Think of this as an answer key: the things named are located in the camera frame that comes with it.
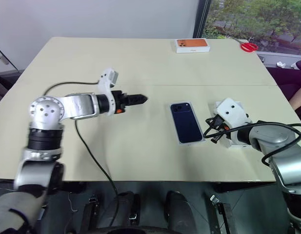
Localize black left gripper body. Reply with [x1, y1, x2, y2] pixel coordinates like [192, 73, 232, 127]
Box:
[112, 90, 129, 115]

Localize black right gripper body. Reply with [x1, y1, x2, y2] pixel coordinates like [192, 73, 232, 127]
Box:
[205, 115, 230, 144]

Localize phone box with orange print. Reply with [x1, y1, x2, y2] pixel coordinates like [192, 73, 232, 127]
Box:
[174, 38, 211, 54]

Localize dark blue smartphone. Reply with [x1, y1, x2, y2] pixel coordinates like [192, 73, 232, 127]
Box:
[169, 101, 206, 146]

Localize seated person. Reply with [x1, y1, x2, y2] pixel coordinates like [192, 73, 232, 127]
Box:
[266, 60, 301, 116]

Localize grey window sill ledge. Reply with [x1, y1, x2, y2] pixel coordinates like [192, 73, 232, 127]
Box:
[257, 50, 301, 68]

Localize dark rounded shape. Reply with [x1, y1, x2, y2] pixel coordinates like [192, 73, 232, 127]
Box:
[164, 191, 203, 234]
[100, 191, 141, 231]

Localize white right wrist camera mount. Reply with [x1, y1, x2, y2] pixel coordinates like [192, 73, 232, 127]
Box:
[214, 97, 253, 148]

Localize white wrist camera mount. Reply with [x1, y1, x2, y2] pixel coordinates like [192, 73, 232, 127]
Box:
[214, 97, 253, 148]
[96, 68, 120, 116]

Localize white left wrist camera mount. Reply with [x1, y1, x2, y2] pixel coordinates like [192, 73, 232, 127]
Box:
[96, 68, 120, 116]

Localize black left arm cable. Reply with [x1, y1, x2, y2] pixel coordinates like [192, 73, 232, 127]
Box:
[43, 81, 122, 229]

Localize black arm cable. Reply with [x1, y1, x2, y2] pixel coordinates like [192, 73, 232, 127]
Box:
[203, 117, 301, 167]
[43, 81, 122, 229]

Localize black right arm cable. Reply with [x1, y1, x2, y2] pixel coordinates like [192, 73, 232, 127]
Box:
[203, 117, 301, 167]

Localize red handled scissors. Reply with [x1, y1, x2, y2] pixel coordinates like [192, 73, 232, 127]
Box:
[231, 36, 259, 53]

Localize metal table leg bracket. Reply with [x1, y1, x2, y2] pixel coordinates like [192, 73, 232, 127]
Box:
[209, 194, 239, 234]
[79, 194, 100, 234]

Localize dark window frame post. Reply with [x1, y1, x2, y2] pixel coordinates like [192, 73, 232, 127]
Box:
[192, 0, 212, 39]

